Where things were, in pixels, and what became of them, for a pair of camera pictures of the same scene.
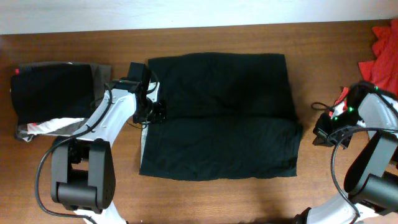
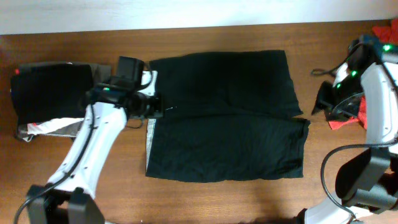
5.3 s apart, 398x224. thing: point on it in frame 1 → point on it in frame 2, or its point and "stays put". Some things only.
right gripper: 320,130 → 339,114
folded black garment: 57,90 stays put
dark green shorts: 229,116 stays put
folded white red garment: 48,126 stays put
